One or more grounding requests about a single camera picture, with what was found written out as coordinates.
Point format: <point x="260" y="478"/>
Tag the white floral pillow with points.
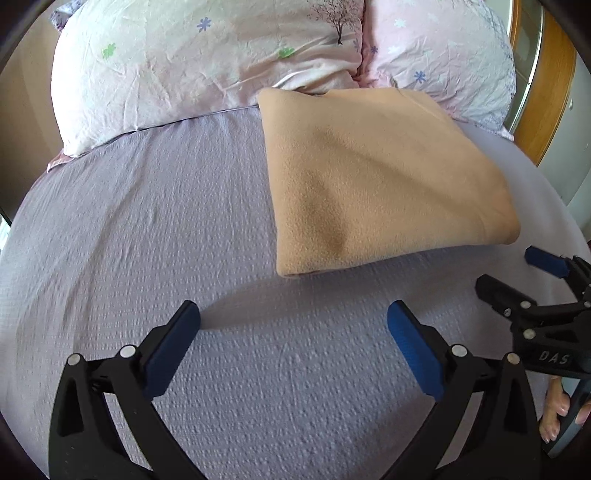
<point x="198" y="69"/>

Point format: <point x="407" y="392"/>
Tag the pink star print pillow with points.
<point x="443" y="60"/>

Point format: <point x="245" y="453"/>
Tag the beige fleece cloth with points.
<point x="383" y="184"/>

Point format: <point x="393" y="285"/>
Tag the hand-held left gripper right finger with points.
<point x="418" y="353"/>

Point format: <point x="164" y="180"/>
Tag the wooden frame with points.
<point x="547" y="106"/>

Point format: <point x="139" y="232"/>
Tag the lavender textured bed sheet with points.
<point x="194" y="277"/>

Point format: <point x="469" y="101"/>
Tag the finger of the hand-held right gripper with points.
<point x="547" y="263"/>
<point x="501" y="293"/>

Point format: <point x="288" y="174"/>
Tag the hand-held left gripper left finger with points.
<point x="167" y="355"/>

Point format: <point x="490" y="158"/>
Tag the person's right hand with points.
<point x="556" y="406"/>

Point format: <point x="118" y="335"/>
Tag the purple floral cloth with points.
<point x="62" y="10"/>

